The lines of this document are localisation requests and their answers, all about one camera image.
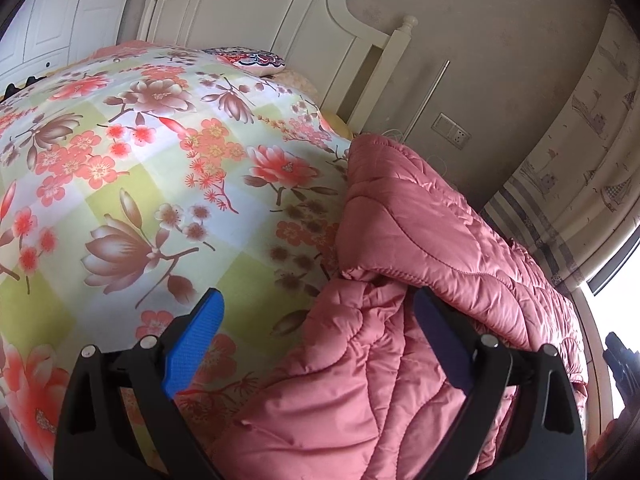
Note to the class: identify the floral bedsheet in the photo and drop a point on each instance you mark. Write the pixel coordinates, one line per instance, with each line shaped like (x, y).
(150, 160)

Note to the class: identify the white wardrobe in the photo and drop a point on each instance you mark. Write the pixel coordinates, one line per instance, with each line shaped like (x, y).
(60, 10)

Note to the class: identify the yellow pillow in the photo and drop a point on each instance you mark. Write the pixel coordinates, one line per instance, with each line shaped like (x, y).
(336, 122)

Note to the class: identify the thin metal rod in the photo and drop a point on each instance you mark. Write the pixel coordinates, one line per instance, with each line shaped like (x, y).
(430, 95)

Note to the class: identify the pink quilted blanket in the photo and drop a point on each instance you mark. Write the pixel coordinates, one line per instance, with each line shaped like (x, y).
(400, 220)

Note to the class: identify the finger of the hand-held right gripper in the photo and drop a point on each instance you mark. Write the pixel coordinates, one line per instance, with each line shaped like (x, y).
(620, 360)

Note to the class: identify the patterned pillow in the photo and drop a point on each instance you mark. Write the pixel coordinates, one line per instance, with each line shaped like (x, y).
(250, 59)

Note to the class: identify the printed curtain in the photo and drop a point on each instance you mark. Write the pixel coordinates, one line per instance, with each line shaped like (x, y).
(575, 160)

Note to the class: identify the dark cloth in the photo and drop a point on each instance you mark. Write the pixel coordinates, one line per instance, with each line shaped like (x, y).
(30, 81)

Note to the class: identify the white wooden headboard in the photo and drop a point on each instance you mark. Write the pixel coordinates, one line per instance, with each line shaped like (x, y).
(280, 15)

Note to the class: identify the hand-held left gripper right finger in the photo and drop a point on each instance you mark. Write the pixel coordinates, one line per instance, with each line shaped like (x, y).
(440, 340)

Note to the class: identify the wall socket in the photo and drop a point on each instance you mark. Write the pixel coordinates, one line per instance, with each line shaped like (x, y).
(452, 130)

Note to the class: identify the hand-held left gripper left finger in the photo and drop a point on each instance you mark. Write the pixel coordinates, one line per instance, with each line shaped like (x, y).
(197, 340)

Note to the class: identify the window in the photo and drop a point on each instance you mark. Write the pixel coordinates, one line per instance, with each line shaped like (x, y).
(620, 305)

